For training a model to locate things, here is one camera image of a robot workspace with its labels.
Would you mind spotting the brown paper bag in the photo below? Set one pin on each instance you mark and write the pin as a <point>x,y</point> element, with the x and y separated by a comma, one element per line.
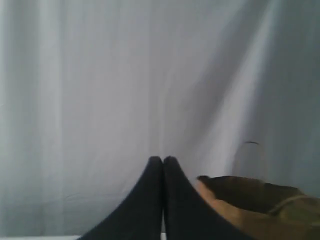
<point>262,210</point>

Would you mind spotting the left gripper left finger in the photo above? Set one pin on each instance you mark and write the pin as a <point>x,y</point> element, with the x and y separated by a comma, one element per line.
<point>139,215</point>

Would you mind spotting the white backdrop curtain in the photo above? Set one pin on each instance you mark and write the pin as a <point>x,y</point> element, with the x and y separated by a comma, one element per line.
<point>90,89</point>

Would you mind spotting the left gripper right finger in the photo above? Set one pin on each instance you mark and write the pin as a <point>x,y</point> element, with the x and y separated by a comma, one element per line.
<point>186,215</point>

